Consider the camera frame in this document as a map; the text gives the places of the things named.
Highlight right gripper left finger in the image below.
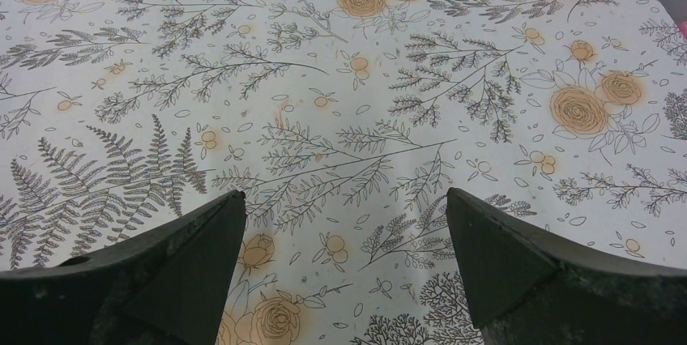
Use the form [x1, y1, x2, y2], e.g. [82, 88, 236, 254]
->
[1, 190, 246, 344]

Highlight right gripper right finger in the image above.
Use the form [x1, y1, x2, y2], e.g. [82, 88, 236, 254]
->
[446, 188, 686, 344]

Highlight floral table mat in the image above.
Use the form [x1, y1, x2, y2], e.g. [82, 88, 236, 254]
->
[1, 0, 686, 344]

